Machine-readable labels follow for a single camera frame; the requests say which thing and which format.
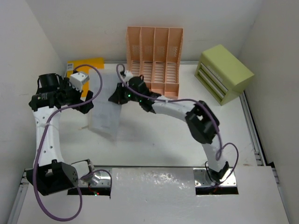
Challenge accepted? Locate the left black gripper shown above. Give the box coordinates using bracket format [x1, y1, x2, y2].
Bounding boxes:
[57, 78, 93, 114]

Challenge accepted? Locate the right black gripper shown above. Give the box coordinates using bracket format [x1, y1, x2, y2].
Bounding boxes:
[110, 81, 142, 104]

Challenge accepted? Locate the clear mesh document pouch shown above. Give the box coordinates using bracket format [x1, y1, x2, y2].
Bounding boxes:
[89, 70, 121, 140]

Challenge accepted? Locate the yellow folder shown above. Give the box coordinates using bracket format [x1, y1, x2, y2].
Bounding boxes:
[66, 57, 104, 98]

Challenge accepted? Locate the green drawer cabinet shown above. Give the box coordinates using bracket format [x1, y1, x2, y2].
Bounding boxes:
[194, 44, 254, 105]

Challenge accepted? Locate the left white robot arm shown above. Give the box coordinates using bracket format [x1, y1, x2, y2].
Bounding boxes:
[29, 71, 89, 196]

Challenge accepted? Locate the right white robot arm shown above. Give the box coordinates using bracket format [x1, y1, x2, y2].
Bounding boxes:
[108, 71, 229, 182]

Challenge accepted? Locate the pink desktop file organizer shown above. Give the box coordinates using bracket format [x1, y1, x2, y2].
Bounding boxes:
[126, 27, 184, 99]

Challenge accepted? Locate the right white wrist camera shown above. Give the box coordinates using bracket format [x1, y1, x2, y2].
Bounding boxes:
[121, 70, 133, 83]

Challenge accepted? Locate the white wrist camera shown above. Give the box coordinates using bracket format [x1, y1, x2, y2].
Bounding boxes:
[70, 72, 90, 92]
[121, 70, 133, 83]

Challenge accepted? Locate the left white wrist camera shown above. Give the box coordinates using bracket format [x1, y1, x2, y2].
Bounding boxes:
[70, 72, 90, 92]

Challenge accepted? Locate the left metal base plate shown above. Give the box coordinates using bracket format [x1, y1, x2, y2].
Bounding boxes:
[80, 169, 112, 187]

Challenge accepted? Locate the metal base plate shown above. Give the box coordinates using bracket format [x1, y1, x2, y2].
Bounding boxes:
[80, 169, 112, 187]
[193, 167, 237, 188]

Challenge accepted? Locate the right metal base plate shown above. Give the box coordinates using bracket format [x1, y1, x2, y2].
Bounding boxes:
[193, 167, 237, 188]

